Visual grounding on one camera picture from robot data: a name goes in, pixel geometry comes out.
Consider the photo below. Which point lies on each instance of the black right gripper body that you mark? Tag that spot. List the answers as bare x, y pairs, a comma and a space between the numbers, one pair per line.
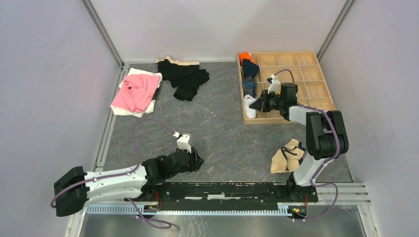
271, 102

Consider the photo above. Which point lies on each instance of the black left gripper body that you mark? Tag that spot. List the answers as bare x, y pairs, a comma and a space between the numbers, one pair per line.
187, 167

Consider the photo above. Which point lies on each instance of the white black garment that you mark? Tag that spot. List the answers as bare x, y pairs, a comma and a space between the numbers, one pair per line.
250, 113

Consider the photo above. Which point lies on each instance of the navy striped boxer underwear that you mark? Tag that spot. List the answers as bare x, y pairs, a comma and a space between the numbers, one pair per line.
249, 85

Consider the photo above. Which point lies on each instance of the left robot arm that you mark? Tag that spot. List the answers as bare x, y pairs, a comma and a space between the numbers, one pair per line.
77, 189

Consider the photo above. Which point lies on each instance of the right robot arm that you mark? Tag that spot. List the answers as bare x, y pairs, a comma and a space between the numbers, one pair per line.
326, 137

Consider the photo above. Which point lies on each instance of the black underwear pile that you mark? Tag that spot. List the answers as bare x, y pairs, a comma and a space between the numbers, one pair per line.
185, 78

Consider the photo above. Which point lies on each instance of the navy rolled garment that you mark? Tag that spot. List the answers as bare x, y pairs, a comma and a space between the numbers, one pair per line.
250, 69

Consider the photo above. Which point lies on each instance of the wooden compartment tray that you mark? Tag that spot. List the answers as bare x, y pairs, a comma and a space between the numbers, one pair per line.
301, 67

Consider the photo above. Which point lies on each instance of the orange rolled garment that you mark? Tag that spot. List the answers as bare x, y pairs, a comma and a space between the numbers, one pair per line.
245, 56

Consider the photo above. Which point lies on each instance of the beige garment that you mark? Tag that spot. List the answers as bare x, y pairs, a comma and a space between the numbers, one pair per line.
288, 158

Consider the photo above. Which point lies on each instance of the pink garment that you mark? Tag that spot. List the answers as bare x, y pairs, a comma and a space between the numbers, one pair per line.
136, 93

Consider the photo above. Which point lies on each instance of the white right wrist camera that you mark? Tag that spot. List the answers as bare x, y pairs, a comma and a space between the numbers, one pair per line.
274, 84

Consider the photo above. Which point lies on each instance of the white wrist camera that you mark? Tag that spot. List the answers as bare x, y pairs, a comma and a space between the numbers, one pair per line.
182, 141
274, 84

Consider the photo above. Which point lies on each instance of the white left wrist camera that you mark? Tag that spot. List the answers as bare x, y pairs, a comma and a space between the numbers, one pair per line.
182, 141

